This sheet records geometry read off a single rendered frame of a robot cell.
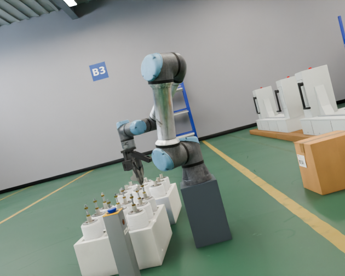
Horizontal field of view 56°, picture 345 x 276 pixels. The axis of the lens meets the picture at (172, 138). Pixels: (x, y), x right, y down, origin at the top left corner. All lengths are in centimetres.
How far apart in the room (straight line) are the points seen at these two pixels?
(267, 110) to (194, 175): 445
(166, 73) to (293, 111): 337
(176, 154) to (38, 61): 751
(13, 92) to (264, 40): 629
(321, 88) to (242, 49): 456
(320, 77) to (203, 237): 279
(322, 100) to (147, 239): 288
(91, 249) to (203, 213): 56
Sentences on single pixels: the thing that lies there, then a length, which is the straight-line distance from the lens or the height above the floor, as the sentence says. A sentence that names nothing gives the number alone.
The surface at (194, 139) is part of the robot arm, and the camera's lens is 158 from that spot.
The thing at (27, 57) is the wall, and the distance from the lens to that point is 892.
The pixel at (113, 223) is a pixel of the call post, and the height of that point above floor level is 28.
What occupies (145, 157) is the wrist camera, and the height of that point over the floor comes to 47.
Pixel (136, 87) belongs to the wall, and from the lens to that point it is 807.
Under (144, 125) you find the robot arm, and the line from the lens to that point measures 167.
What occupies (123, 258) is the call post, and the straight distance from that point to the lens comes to 146.
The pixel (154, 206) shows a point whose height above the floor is 20.
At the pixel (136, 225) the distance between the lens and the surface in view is 156.
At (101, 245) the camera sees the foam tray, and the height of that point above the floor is 15.
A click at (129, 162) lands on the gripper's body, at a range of 176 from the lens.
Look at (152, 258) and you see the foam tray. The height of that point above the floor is 4.
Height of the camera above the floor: 62
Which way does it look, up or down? 3 degrees down
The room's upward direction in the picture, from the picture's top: 15 degrees counter-clockwise
